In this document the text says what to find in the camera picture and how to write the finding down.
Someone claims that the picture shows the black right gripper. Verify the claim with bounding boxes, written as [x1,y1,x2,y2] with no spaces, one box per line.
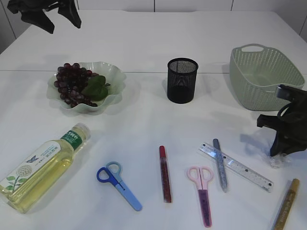
[257,87,307,156]

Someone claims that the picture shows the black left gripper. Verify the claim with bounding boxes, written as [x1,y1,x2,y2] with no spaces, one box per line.
[7,0,82,34]

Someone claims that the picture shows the clear plastic sheet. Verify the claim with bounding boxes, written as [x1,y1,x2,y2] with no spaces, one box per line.
[262,154,292,169]

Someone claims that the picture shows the dark red grape bunch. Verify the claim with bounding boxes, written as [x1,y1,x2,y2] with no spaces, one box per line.
[54,63,111,108]

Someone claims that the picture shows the pink scissors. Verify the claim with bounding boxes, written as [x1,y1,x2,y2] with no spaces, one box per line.
[187,166,213,228]

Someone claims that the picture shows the yellow tea bottle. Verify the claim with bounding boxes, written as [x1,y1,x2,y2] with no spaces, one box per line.
[0,123,91,214]

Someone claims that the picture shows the clear plastic ruler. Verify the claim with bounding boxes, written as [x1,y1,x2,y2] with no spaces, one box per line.
[199,143,274,193]

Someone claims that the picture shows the gold glitter pen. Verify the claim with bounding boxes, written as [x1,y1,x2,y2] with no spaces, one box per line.
[273,178,300,230]

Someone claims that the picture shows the silver glitter pen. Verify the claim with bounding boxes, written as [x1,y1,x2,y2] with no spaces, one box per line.
[213,138,228,193]

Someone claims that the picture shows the green woven plastic basket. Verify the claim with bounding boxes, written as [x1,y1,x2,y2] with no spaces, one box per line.
[229,44,305,111]

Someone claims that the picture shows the pale green wavy plate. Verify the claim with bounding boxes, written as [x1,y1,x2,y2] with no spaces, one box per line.
[47,62,126,114]

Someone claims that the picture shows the black mesh pen holder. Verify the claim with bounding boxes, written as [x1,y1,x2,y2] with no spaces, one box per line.
[167,57,199,104]

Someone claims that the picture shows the red glitter pen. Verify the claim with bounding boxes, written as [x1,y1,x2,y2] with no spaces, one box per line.
[159,146,172,203]

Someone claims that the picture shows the blue scissors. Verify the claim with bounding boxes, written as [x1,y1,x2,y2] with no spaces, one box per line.
[96,161,142,211]

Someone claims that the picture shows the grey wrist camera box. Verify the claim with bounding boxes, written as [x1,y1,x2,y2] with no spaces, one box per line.
[275,84,293,101]

